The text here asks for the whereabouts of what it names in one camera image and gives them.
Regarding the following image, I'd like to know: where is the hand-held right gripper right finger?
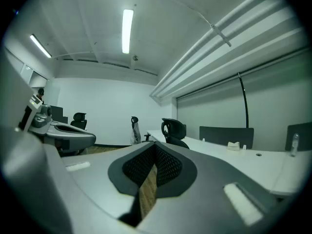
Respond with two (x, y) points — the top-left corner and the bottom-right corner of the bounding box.
(134, 141), (283, 234)

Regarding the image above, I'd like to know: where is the grey window roller blind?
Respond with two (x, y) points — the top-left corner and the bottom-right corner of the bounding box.
(240, 48), (312, 152)

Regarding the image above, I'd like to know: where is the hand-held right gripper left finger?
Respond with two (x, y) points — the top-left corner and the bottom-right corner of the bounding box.
(45, 141), (156, 234)

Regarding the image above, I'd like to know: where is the white ceiling pipe bundle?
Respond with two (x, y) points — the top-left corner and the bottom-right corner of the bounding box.
(149, 0), (308, 102)

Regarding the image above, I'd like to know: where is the black office chair with headrest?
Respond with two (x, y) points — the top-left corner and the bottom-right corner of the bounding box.
(70, 112), (88, 131)

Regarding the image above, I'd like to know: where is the long ceiling light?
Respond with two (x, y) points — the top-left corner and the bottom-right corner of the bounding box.
(29, 34), (53, 59)
(121, 8), (134, 55)

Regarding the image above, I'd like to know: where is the white tissue box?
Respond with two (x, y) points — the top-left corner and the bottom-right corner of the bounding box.
(227, 141), (241, 152)

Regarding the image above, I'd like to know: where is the long white curved desk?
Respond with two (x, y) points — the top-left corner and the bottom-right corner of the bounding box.
(146, 130), (290, 194)

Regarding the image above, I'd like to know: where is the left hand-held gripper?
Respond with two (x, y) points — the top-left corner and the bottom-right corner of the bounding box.
(18, 94), (97, 154)

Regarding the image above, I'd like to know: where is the plastic wrapped black office chair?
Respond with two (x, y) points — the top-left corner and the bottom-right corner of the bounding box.
(130, 116), (152, 146)

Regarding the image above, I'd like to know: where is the short white curved desk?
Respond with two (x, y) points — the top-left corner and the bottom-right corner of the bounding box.
(270, 150), (312, 196)

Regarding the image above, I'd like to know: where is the clear plastic bottle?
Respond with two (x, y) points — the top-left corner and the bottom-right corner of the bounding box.
(289, 133), (300, 157)

